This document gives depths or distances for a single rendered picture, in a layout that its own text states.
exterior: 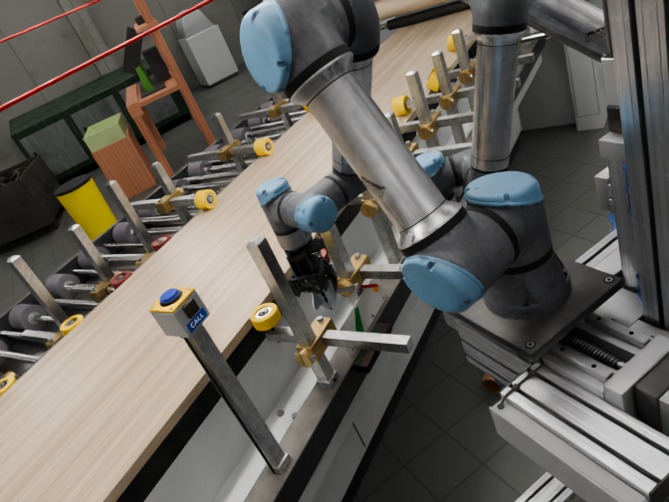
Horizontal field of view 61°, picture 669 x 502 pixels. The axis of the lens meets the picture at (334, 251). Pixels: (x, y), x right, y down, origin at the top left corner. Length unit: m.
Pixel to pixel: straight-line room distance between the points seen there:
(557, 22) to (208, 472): 1.29
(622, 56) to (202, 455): 1.23
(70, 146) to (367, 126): 7.59
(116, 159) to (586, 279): 5.64
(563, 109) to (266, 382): 3.01
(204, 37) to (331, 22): 9.25
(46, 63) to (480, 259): 9.91
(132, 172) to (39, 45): 4.53
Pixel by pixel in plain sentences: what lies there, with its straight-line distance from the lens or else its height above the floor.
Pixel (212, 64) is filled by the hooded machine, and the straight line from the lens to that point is 10.12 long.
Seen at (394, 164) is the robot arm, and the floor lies 1.38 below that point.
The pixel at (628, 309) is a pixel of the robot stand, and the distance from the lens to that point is 1.14.
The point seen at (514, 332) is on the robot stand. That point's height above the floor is 1.04.
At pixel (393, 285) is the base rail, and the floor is 0.70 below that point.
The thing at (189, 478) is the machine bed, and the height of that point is 0.73.
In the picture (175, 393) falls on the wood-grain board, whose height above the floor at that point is 0.90.
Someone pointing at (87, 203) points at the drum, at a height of 0.40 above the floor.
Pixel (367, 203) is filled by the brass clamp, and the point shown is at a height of 0.97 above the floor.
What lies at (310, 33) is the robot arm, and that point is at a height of 1.58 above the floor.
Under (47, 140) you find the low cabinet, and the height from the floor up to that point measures 0.61.
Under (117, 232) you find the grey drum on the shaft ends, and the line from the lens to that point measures 2.88.
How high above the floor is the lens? 1.71
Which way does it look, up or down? 29 degrees down
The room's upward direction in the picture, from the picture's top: 24 degrees counter-clockwise
